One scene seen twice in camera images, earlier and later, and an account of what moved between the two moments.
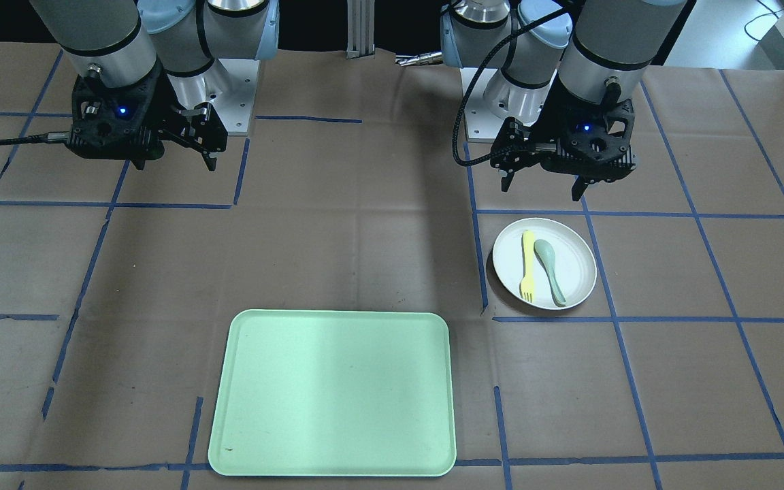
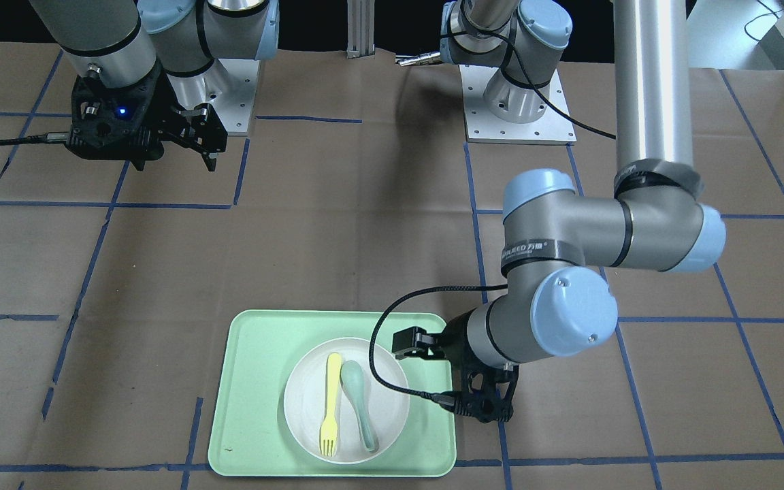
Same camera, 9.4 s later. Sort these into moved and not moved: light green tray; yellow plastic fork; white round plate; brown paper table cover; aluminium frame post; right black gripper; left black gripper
Moved: yellow plastic fork; white round plate; left black gripper
Not moved: right black gripper; light green tray; brown paper table cover; aluminium frame post
